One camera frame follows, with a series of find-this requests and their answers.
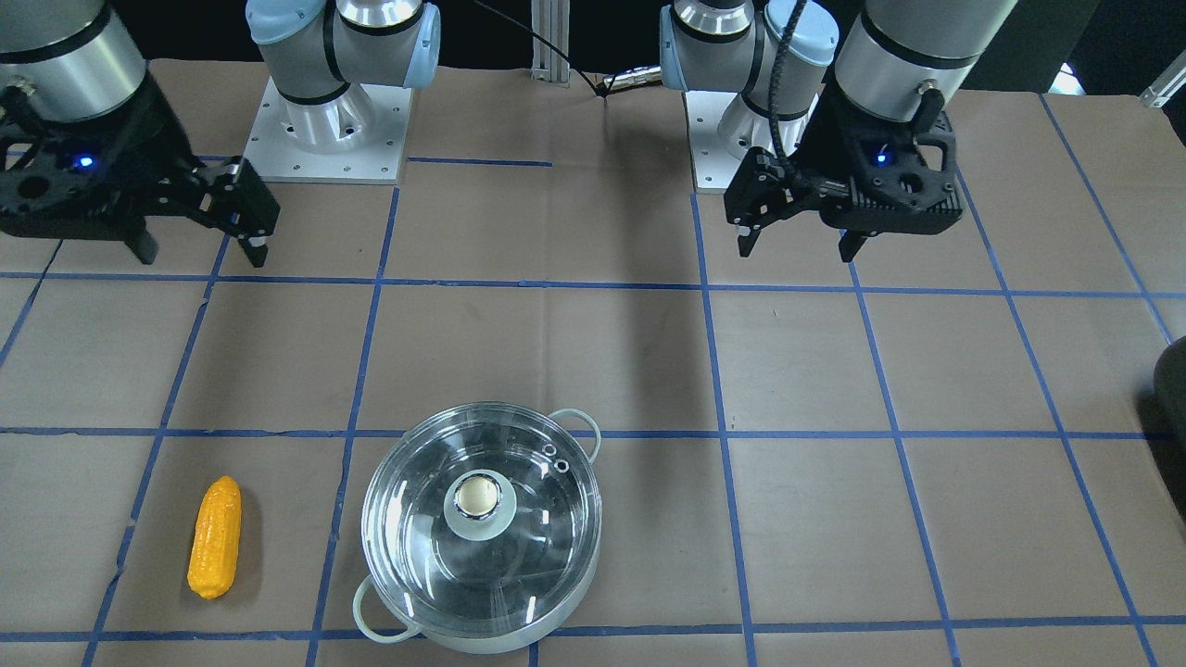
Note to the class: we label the glass pot lid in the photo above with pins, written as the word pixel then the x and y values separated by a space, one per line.
pixel 482 514

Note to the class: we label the grey-green electric pot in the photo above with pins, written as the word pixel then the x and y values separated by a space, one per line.
pixel 482 556

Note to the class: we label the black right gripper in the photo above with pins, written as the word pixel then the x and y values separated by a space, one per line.
pixel 146 125

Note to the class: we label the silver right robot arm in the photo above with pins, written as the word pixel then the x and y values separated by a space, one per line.
pixel 82 60

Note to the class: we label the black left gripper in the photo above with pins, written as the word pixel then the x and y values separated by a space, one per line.
pixel 831 141

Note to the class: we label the aluminium frame post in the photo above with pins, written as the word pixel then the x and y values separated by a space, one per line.
pixel 550 25

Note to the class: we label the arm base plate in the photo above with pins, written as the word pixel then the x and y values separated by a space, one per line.
pixel 358 138
pixel 722 127

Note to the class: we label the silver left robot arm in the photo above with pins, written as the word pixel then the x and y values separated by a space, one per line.
pixel 784 51

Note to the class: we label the yellow toy corn cob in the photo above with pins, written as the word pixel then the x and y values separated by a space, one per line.
pixel 216 546

